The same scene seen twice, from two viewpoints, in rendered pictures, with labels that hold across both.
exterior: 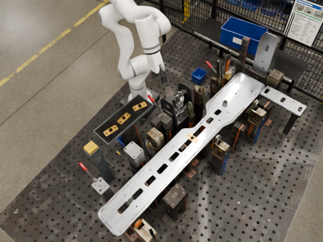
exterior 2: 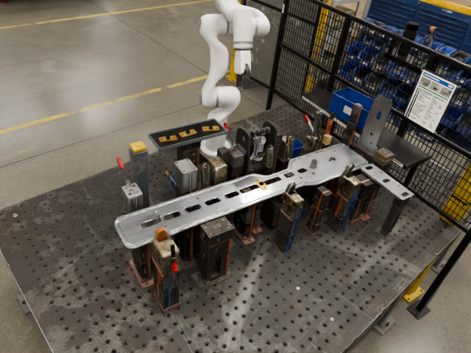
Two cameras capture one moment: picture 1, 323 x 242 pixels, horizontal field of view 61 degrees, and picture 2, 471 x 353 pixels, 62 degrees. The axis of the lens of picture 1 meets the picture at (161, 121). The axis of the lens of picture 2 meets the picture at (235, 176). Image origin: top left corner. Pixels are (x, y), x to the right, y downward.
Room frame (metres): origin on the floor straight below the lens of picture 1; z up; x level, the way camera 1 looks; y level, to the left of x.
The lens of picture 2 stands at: (-0.62, -0.15, 2.21)
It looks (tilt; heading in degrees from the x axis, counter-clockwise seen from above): 39 degrees down; 4
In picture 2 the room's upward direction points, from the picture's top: 7 degrees clockwise
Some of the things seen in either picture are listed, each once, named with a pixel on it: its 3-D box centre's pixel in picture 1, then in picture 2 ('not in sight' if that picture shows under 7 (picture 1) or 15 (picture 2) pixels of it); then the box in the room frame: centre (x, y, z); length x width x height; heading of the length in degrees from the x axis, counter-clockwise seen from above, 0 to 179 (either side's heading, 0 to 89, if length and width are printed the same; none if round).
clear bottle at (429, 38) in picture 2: not in sight; (425, 45); (1.66, -0.95, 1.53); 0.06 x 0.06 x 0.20
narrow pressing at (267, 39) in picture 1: (264, 54); (374, 125); (1.33, -0.74, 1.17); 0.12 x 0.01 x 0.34; 41
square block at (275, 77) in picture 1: (269, 91); (374, 177); (1.25, -0.82, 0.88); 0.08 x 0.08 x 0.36; 41
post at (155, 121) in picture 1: (157, 137); (221, 180); (0.96, 0.04, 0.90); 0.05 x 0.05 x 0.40; 41
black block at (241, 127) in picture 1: (237, 138); (318, 211); (0.91, -0.49, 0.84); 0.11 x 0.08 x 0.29; 41
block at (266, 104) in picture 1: (260, 115); (355, 199); (1.07, -0.71, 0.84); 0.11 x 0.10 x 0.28; 41
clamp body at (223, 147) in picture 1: (218, 157); (287, 221); (0.77, -0.34, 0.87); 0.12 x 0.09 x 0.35; 41
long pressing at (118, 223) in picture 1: (191, 141); (258, 187); (0.84, -0.17, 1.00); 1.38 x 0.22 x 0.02; 131
